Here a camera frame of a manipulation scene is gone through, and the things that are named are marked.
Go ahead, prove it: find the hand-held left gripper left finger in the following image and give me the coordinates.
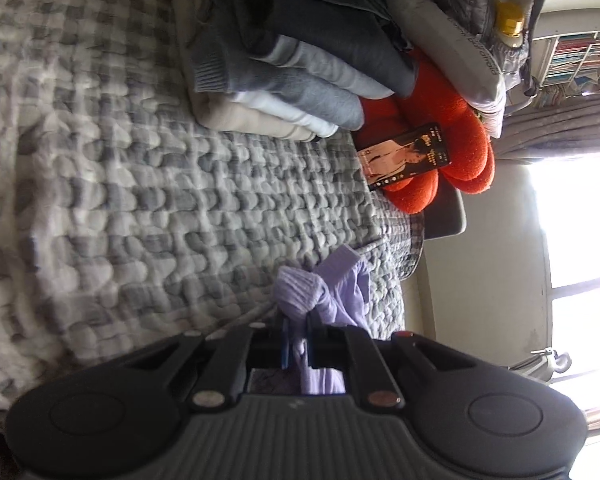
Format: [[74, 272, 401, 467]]
[[125, 310, 291, 408]]

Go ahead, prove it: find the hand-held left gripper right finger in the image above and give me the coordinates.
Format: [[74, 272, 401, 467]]
[[305, 310, 481, 408]]

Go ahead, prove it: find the lavender garment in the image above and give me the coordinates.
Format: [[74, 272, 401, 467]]
[[272, 245, 373, 396]]

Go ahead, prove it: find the grey sofa armrest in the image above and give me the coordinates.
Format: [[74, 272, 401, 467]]
[[422, 185, 468, 241]]

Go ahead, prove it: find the smartphone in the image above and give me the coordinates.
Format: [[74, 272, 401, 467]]
[[355, 122, 452, 192]]

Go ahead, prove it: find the grey checkered quilted blanket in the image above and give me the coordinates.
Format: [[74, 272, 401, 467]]
[[0, 0, 426, 411]]

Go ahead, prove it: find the white office chair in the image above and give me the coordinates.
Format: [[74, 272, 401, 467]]
[[505, 345, 573, 386]]

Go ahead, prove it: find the beige folded garment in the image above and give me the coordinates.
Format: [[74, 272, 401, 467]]
[[175, 0, 316, 142]]

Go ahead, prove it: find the white folded garment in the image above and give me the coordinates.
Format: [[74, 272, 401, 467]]
[[227, 90, 341, 138]]

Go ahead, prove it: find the red flower-shaped pillow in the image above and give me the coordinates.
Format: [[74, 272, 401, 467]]
[[355, 47, 496, 213]]

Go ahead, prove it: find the light grey folded sweatshirt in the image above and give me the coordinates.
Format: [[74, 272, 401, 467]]
[[250, 35, 396, 101]]

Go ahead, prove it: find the window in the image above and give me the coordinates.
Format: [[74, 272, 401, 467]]
[[527, 152, 600, 396]]

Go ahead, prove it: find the white grey pillow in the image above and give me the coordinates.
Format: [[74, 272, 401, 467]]
[[382, 0, 508, 138]]

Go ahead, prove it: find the grey patterned curtain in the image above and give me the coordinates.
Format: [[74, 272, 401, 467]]
[[495, 87, 600, 163]]

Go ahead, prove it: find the black folded garment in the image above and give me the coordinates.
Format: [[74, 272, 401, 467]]
[[210, 0, 421, 96]]

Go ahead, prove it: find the yellow toy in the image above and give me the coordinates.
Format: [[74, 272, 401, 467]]
[[495, 0, 528, 36]]

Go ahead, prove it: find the white bookshelf with books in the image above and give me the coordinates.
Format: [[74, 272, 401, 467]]
[[535, 30, 600, 96]]

